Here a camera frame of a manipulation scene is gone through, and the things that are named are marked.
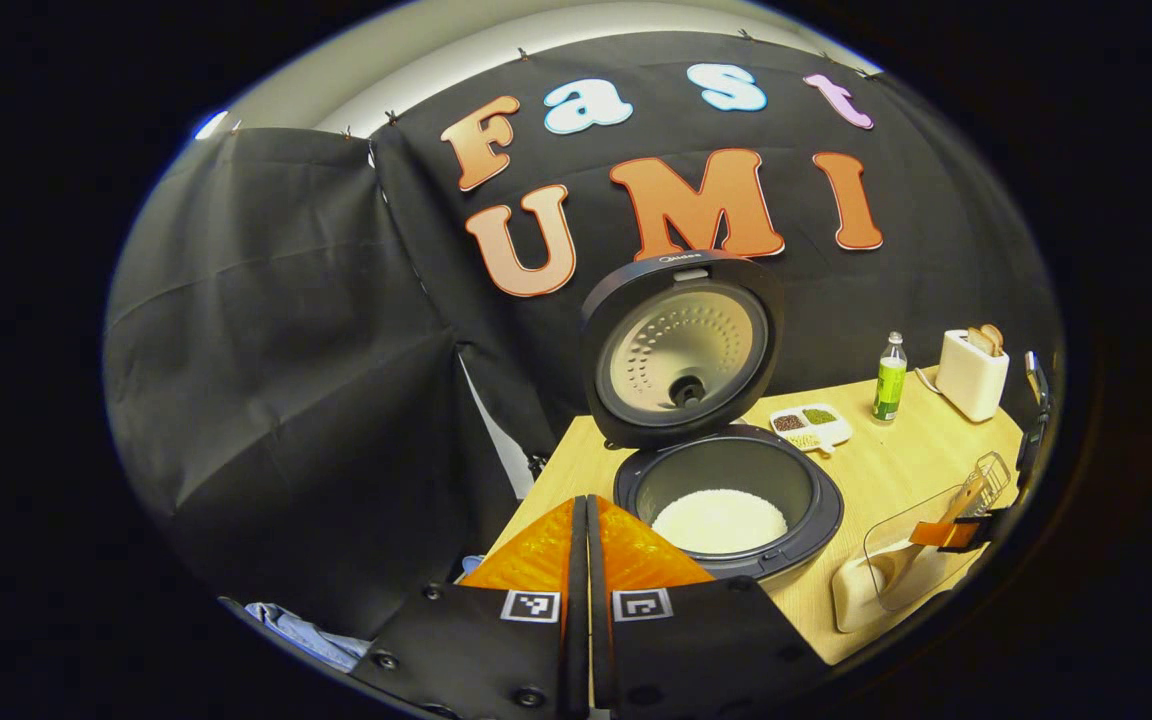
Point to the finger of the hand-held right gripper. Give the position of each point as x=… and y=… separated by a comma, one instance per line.
x=946, y=534

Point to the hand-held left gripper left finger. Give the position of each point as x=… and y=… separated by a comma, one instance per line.
x=496, y=650

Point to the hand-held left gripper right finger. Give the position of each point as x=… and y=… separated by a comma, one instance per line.
x=686, y=650

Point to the dark grey rice cooker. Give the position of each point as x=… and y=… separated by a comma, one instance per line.
x=626, y=300

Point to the clear plastic rice box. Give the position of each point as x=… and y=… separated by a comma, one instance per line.
x=911, y=520

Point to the cream toaster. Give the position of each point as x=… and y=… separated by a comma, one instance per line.
x=971, y=385

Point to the toast slice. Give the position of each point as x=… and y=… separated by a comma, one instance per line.
x=994, y=335
x=978, y=342

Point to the green label drink bottle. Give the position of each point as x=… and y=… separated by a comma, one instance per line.
x=890, y=385

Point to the white divided bean dish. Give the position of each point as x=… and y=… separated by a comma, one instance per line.
x=811, y=425

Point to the blue denim garment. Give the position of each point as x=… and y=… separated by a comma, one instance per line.
x=306, y=635

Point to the ceiling light panel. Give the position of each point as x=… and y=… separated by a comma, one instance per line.
x=210, y=125

